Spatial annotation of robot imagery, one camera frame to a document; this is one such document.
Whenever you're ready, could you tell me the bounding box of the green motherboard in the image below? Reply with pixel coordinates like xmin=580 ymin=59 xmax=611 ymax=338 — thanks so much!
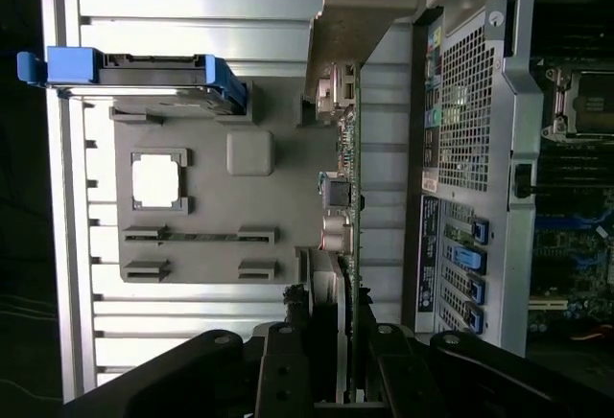
xmin=526 ymin=51 xmax=614 ymax=345

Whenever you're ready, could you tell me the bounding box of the grey plastic parts rack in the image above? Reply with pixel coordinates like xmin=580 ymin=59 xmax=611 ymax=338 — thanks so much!
xmin=108 ymin=80 xmax=359 ymax=286

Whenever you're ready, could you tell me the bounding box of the blue expansion slot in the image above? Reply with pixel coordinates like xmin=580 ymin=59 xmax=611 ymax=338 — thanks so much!
xmin=533 ymin=213 xmax=614 ymax=230

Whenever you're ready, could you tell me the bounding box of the silver CPU chip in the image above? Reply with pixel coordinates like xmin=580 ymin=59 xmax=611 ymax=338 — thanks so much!
xmin=131 ymin=153 xmax=187 ymax=209

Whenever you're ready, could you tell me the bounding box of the silver open PC case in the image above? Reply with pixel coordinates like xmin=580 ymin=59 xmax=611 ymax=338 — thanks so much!
xmin=401 ymin=0 xmax=614 ymax=360

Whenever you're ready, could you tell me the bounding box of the metal CPU socket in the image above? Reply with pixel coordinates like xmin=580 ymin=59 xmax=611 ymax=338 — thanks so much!
xmin=544 ymin=65 xmax=614 ymax=142

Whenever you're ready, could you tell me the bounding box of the hard disk in blue carrier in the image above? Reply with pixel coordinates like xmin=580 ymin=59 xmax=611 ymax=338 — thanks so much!
xmin=16 ymin=46 xmax=255 ymax=117

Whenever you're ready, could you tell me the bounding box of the red wire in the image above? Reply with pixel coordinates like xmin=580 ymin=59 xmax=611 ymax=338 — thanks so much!
xmin=569 ymin=324 xmax=614 ymax=343

